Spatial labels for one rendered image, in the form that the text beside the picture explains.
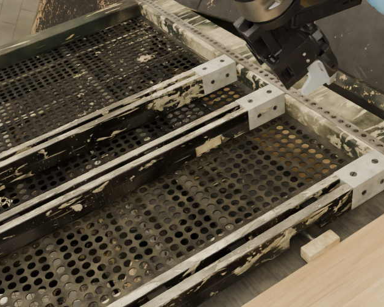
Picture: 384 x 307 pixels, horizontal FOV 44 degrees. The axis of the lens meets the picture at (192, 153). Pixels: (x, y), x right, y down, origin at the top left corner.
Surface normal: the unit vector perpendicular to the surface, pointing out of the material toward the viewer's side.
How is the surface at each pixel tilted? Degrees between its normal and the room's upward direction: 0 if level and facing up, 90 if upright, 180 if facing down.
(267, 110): 90
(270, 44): 90
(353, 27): 0
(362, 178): 57
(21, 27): 90
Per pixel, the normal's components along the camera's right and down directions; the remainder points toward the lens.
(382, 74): -0.79, -0.05
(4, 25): 0.46, 0.62
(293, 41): -0.50, -0.40
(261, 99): -0.14, -0.75
